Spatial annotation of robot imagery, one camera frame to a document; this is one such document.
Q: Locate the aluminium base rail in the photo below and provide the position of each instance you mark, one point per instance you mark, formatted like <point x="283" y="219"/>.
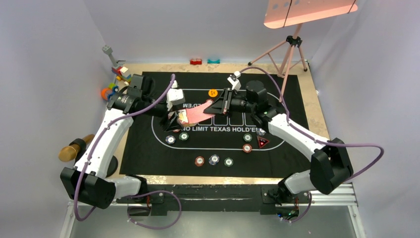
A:
<point x="222" y="211"/>

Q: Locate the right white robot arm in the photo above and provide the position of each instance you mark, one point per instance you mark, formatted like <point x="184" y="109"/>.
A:
<point x="329" y="161"/>

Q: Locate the pink playing card box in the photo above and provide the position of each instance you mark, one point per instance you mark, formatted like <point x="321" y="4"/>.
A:
<point x="183" y="118"/>

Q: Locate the red backed playing card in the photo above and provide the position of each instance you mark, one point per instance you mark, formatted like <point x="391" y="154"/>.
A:
<point x="203" y="111"/>

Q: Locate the red poker chip stack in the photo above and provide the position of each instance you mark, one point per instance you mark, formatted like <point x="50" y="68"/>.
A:
<point x="199" y="161"/>

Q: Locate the red triangular button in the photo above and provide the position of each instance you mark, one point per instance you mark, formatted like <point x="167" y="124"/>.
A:
<point x="262" y="142"/>

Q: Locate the teal small block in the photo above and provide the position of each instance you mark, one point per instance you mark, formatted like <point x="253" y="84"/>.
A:
<point x="213" y="61"/>

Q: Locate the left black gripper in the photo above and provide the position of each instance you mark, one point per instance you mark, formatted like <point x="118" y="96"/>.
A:
<point x="168" y="124"/>

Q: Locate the colourful toy block train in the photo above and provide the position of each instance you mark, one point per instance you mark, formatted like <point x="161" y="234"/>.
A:
<point x="122" y="74"/>

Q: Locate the gold microphone on stand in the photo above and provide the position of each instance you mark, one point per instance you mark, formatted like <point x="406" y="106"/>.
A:
<point x="77" y="147"/>

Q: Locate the black poker table mat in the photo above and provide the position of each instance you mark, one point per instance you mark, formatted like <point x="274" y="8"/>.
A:
<point x="146" y="151"/>

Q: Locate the orange round button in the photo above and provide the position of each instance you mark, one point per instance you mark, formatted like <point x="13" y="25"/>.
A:
<point x="212" y="93"/>

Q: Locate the pink music stand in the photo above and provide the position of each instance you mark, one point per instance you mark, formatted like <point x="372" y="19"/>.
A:
<point x="284" y="13"/>

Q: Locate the blue poker chip stack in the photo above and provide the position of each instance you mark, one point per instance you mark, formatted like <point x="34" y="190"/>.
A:
<point x="214" y="159"/>

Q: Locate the green poker chip stack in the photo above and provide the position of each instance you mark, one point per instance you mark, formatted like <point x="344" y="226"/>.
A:
<point x="228" y="162"/>

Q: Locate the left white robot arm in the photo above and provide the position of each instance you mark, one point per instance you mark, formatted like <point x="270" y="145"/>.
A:
<point x="86" y="181"/>

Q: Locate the red small block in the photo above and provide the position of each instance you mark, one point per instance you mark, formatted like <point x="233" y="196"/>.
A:
<point x="196" y="61"/>

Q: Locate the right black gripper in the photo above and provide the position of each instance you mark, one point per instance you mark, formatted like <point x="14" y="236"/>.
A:
<point x="223" y="105"/>

